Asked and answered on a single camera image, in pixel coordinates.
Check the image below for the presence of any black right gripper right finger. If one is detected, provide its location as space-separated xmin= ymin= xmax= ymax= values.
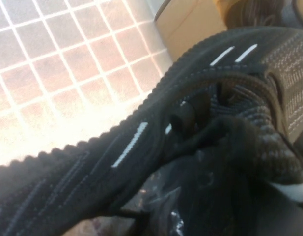
xmin=224 ymin=196 xmax=303 ymax=236

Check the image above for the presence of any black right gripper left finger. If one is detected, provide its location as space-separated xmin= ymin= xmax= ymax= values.
xmin=141 ymin=152 xmax=240 ymax=236

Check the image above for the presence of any grey checked tablecloth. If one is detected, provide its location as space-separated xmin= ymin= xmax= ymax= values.
xmin=0 ymin=0 xmax=181 ymax=236

